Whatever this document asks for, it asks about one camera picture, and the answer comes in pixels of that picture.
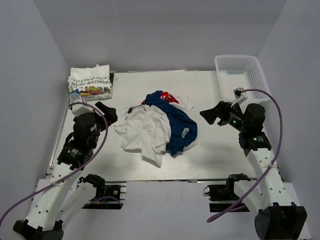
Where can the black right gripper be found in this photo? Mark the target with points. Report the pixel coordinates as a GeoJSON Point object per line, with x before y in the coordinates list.
{"type": "Point", "coordinates": [221, 111]}

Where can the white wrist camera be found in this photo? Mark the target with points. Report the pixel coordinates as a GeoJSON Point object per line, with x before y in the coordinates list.
{"type": "Point", "coordinates": [78, 108]}
{"type": "Point", "coordinates": [240, 96]}

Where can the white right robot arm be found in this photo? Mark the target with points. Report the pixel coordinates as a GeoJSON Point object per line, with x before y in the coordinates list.
{"type": "Point", "coordinates": [278, 217]}

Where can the folded white cartoon t shirt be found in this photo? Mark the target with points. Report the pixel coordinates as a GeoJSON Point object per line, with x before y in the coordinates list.
{"type": "Point", "coordinates": [90, 83]}

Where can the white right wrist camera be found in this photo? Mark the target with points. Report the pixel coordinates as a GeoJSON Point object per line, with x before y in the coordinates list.
{"type": "Point", "coordinates": [240, 96]}

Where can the white red print t shirt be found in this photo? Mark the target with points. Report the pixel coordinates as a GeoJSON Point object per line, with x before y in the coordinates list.
{"type": "Point", "coordinates": [145, 129]}

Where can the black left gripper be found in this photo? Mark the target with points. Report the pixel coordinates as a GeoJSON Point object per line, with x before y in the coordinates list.
{"type": "Point", "coordinates": [111, 112]}

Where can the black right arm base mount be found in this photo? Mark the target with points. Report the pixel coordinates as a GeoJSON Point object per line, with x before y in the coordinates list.
{"type": "Point", "coordinates": [221, 196]}

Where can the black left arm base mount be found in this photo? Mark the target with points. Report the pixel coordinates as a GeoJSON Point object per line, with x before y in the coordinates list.
{"type": "Point", "coordinates": [107, 196]}

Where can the white plastic basket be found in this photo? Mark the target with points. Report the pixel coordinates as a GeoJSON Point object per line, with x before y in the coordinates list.
{"type": "Point", "coordinates": [239, 71]}

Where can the blue t shirt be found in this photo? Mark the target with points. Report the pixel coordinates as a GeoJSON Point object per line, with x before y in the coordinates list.
{"type": "Point", "coordinates": [184, 130]}

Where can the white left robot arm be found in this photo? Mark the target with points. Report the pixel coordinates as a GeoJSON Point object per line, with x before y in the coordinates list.
{"type": "Point", "coordinates": [68, 191]}

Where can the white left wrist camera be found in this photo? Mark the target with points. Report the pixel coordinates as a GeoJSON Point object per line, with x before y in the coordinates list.
{"type": "Point", "coordinates": [78, 108]}

